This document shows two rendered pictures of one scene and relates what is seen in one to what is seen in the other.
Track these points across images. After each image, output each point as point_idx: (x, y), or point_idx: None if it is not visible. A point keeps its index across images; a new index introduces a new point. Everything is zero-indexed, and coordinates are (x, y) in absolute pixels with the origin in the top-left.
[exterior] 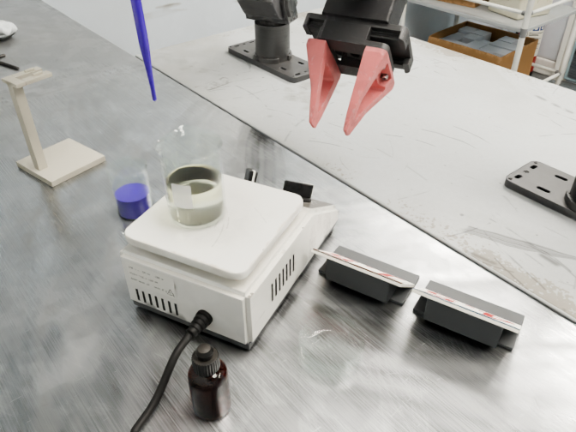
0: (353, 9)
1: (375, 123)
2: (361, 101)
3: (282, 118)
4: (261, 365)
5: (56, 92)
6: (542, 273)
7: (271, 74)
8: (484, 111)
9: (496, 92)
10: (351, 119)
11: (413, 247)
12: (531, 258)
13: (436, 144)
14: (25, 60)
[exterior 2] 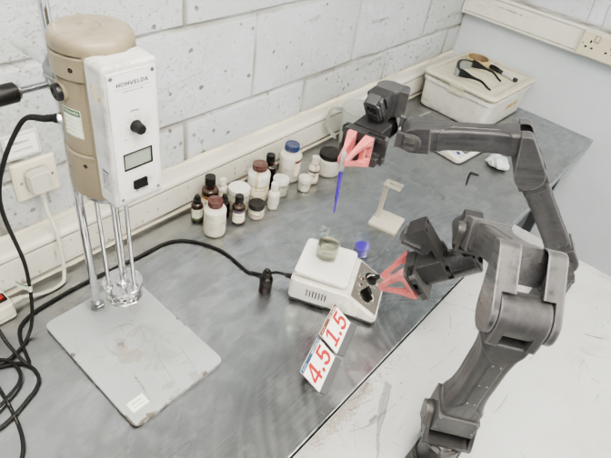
0: (420, 255)
1: None
2: (389, 283)
3: (469, 300)
4: (283, 302)
5: (449, 204)
6: (360, 412)
7: (528, 292)
8: (543, 420)
9: (585, 435)
10: (381, 284)
11: (365, 356)
12: (372, 410)
13: None
14: (478, 184)
